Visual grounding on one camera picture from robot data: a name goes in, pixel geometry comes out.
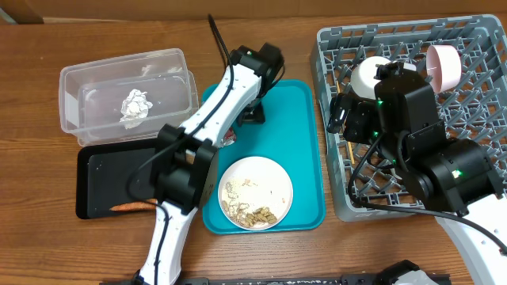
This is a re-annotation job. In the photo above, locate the wooden chopstick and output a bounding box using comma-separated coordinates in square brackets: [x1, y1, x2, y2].
[336, 81, 355, 166]

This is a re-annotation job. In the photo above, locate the red foil snack wrapper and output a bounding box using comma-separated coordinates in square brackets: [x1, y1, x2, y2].
[220, 127, 237, 147]

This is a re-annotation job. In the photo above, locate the white bowl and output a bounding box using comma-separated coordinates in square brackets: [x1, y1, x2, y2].
[350, 56, 417, 102]

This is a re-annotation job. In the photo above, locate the pink bowl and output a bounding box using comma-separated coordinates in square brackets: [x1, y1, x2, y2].
[426, 45, 462, 93]

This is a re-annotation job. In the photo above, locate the white tissue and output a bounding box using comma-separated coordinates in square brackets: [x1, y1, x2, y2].
[120, 89, 153, 129]

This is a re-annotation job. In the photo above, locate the orange carrot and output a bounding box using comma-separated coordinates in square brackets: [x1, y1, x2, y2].
[110, 202, 156, 212]

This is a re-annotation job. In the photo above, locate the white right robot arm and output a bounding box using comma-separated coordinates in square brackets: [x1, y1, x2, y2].
[327, 62, 506, 284]

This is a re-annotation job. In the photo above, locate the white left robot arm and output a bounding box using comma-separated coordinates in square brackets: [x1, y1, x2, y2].
[133, 44, 284, 284]

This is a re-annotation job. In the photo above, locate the grey dishwasher rack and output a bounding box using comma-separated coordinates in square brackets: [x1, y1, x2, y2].
[310, 14, 506, 222]

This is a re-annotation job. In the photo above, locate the teal serving tray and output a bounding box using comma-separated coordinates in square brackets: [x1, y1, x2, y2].
[202, 80, 326, 234]

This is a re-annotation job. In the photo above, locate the pink plate with food scraps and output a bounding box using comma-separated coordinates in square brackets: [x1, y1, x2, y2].
[218, 156, 294, 231]

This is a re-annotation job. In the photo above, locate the clear plastic bin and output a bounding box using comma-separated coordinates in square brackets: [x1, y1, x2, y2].
[59, 48, 199, 146]

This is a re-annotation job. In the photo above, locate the black rectangular tray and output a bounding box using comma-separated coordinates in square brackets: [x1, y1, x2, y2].
[75, 139, 155, 219]

